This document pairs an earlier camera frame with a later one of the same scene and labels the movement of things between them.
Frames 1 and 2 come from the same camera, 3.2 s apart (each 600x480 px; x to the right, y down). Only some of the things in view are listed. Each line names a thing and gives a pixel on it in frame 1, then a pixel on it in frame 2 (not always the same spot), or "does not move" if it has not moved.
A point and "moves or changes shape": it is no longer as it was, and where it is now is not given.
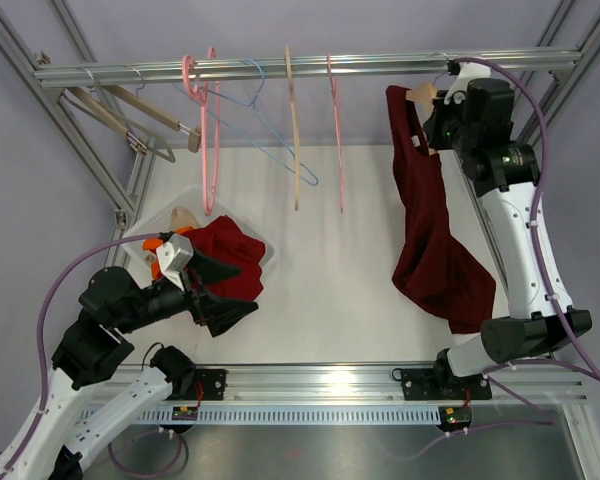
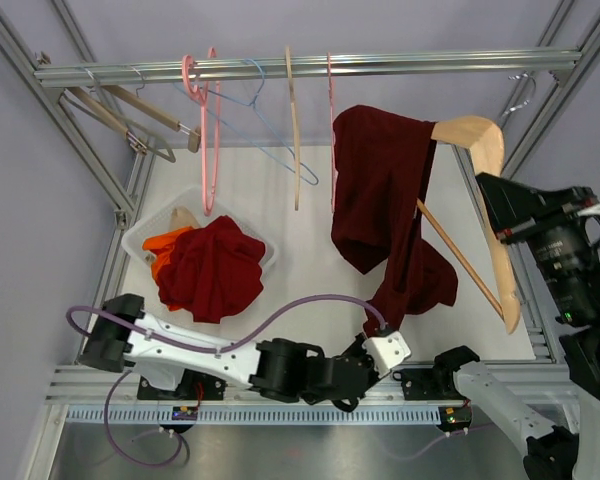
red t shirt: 224,241 does not move
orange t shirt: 149,243 does not move
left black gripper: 218,314 → 356,347
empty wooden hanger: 157,112 does not move
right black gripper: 441,110 → 518,211
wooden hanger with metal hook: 426,92 moves or changes shape
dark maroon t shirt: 430,264 → 379,168
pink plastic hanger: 201,98 does not move
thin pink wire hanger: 335,85 → 332,131
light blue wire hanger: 301,165 → 248,133
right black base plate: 427,384 does not move
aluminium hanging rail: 310,67 does not move
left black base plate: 213,384 does not move
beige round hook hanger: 295,125 does not move
